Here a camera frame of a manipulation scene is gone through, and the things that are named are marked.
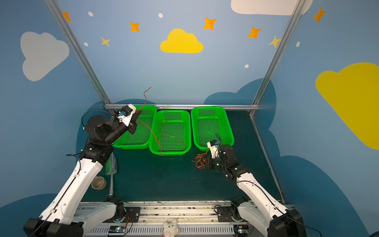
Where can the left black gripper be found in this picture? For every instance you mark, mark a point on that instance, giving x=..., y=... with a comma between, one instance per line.
x=132, y=125

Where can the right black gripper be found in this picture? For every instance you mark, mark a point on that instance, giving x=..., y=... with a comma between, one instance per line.
x=212, y=161

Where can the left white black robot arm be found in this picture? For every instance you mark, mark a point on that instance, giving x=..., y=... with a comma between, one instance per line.
x=57, y=220

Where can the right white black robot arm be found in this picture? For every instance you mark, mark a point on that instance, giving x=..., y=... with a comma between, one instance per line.
x=262, y=210

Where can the left green plastic basket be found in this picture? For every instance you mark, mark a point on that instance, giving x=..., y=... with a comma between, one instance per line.
x=143, y=135

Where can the green plastic basket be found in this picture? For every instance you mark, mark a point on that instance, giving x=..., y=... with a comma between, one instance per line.
x=211, y=123
x=143, y=135
x=171, y=133

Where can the middle green plastic basket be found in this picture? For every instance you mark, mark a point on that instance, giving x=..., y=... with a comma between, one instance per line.
x=171, y=133

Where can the right green plastic basket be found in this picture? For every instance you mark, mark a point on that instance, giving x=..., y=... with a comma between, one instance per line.
x=211, y=123

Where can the green garden trowel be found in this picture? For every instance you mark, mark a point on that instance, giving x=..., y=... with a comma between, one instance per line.
x=111, y=170

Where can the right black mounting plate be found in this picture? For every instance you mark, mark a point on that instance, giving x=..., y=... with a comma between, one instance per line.
x=231, y=213

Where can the black mounting plate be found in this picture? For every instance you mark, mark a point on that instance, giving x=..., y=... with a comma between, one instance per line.
x=130, y=214
x=231, y=213

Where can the small beige cup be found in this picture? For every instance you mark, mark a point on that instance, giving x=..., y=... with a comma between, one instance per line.
x=99, y=183

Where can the right green circuit board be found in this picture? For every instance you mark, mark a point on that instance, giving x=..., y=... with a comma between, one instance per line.
x=241, y=231

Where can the green circuit board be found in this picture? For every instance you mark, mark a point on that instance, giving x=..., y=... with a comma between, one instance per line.
x=241, y=231
x=117, y=230

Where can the white plush toy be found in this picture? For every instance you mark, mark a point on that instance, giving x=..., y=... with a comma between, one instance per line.
x=170, y=228

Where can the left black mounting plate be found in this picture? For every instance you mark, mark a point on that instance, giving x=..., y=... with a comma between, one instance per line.
x=130, y=214

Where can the left green circuit board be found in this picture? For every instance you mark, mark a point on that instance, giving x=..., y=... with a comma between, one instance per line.
x=117, y=230

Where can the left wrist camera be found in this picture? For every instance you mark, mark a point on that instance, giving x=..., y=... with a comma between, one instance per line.
x=126, y=113

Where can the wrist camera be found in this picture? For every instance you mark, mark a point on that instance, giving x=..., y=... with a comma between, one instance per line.
x=214, y=148
x=126, y=113

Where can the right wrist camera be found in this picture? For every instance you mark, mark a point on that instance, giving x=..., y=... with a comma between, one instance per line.
x=214, y=148

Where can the aluminium frame back bar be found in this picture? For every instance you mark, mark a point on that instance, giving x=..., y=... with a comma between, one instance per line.
x=191, y=106

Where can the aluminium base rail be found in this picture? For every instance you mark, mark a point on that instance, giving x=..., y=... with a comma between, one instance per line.
x=194, y=211

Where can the aluminium frame left post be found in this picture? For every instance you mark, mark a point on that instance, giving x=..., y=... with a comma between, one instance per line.
x=58, y=15

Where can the aluminium frame post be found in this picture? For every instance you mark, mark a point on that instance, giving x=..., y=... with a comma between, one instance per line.
x=58, y=15
x=287, y=34

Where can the aluminium frame right post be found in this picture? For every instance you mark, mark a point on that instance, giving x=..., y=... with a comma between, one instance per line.
x=287, y=34

